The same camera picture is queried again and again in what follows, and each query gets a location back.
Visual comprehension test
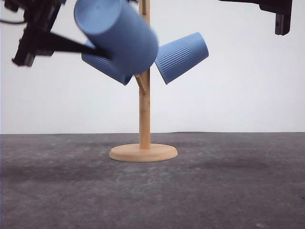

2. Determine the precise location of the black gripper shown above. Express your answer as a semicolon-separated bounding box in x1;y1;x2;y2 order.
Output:
219;0;293;35
5;0;114;66

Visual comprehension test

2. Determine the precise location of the black cable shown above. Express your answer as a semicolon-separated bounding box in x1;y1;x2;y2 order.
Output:
0;20;26;24

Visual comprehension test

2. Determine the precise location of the blue ribbed cup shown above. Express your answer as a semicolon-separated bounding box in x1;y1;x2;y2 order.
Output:
74;0;159;74
81;40;133;85
155;32;209;84

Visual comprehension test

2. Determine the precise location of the wooden cup tree stand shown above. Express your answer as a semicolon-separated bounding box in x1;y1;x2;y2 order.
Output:
109;0;178;163

